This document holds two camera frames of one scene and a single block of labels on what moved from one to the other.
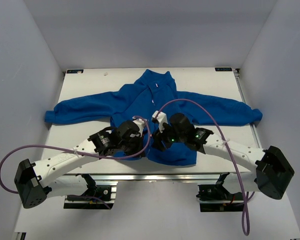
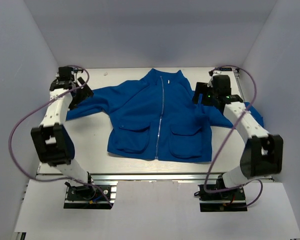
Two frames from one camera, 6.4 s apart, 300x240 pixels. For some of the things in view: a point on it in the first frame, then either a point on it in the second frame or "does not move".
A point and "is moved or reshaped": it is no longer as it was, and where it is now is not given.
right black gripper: (159, 137) → (202, 88)
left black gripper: (140, 143) → (85, 92)
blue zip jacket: (154, 92) is moved or reshaped
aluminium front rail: (149, 177) does not move
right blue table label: (223, 69) does not move
